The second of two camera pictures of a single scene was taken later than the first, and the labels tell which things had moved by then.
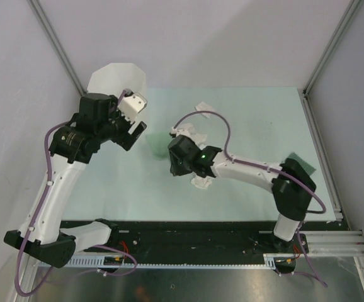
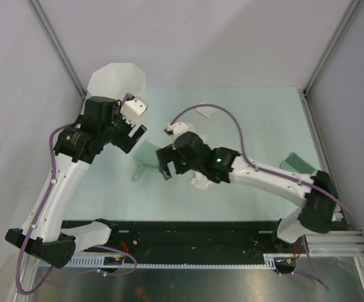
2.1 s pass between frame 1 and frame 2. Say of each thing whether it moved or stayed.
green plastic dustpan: moved
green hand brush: stayed
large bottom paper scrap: stayed
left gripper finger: stayed
